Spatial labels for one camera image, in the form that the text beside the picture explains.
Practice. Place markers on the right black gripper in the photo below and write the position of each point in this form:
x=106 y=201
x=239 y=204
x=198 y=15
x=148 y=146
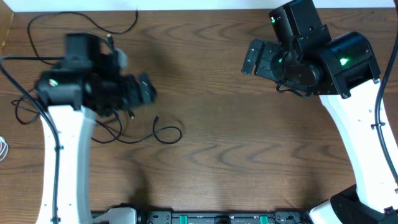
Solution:
x=269 y=50

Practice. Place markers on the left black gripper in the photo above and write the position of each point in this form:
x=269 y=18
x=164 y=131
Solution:
x=137 y=91

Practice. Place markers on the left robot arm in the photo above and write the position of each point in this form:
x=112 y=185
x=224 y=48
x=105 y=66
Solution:
x=85 y=84

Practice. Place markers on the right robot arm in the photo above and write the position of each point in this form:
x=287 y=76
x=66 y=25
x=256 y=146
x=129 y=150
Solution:
x=343 y=72

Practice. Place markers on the wooden side panel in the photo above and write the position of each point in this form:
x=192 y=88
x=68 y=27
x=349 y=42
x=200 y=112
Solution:
x=6 y=17

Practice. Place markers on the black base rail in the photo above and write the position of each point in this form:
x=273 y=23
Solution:
x=169 y=216

